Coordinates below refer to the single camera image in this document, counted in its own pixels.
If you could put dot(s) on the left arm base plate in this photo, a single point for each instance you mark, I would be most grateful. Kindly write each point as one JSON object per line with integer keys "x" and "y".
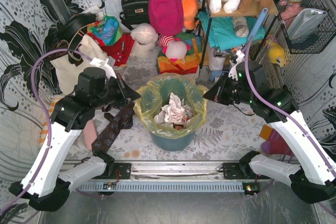
{"x": 120, "y": 170}

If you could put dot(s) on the yellow trash bag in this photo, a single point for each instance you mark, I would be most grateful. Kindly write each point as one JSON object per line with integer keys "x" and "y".
{"x": 157, "y": 93}

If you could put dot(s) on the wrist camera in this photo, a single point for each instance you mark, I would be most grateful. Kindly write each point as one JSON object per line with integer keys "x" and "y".
{"x": 106, "y": 64}
{"x": 237, "y": 58}

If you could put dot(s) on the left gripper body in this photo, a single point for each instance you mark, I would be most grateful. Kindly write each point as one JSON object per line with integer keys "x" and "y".
{"x": 121, "y": 89}

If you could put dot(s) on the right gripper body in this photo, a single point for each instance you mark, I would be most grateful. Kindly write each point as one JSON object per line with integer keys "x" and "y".
{"x": 223, "y": 91}

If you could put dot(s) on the crumpled paper trash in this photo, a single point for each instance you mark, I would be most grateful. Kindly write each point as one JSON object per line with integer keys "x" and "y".
{"x": 176, "y": 113}

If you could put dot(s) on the magenta fabric bag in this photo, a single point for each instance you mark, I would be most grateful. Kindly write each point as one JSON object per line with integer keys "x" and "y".
{"x": 166, "y": 16}

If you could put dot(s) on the pink sponge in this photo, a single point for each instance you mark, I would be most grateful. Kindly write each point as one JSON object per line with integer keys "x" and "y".
{"x": 89, "y": 134}

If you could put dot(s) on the red striped sock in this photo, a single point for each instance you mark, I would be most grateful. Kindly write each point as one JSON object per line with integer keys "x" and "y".
{"x": 274, "y": 143}

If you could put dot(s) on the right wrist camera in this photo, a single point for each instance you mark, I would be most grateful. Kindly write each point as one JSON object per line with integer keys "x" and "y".
{"x": 237, "y": 58}

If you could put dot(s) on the orange checkered towel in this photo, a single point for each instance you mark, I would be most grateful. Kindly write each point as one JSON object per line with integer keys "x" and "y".
{"x": 44, "y": 131}

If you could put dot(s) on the pink head plush doll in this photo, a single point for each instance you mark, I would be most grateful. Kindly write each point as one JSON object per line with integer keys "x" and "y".
{"x": 173, "y": 48}

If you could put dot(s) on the silver foil pouch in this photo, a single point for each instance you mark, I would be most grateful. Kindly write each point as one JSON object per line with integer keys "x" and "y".
{"x": 305, "y": 23}

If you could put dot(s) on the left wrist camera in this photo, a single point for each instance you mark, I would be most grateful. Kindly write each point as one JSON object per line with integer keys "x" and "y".
{"x": 106, "y": 64}

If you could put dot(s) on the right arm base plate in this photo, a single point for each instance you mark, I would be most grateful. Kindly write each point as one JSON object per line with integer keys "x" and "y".
{"x": 235, "y": 171}

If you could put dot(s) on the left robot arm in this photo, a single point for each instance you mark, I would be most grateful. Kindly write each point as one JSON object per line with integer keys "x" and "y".
{"x": 47, "y": 188}

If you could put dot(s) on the yellow plush duck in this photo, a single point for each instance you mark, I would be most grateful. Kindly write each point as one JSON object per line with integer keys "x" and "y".
{"x": 276, "y": 53}

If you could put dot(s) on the teal trash bin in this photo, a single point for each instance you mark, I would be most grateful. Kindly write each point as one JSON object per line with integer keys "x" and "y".
{"x": 172, "y": 144}

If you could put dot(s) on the cream canvas tote bag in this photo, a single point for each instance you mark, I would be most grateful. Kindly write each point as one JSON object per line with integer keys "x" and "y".
{"x": 67, "y": 73}

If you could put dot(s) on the orange plush toy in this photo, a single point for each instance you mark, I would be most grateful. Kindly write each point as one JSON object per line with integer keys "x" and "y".
{"x": 190, "y": 10}

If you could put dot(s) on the red cloth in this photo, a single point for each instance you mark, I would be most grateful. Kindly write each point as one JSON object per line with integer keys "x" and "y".
{"x": 120, "y": 51}

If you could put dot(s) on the white plush bear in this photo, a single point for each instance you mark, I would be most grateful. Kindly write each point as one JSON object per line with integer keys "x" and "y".
{"x": 145, "y": 37}

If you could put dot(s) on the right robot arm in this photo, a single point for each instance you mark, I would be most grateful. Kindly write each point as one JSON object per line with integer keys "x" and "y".
{"x": 312, "y": 179}

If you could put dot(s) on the dark patterned necktie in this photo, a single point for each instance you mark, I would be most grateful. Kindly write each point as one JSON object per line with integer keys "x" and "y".
{"x": 122, "y": 121}

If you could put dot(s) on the teal cloth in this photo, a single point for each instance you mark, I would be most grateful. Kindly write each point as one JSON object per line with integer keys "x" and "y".
{"x": 222, "y": 35}

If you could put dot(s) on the colourful printed bag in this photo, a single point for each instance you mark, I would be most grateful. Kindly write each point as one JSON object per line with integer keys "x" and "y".
{"x": 105, "y": 32}

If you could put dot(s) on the black wire basket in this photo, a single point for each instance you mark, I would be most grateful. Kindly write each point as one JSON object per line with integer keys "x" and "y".
{"x": 315, "y": 42}

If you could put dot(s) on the blue mop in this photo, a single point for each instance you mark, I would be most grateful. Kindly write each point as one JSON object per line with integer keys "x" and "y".
{"x": 215, "y": 75}

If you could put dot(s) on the black leather handbag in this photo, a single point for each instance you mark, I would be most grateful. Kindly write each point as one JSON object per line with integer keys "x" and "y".
{"x": 134, "y": 12}

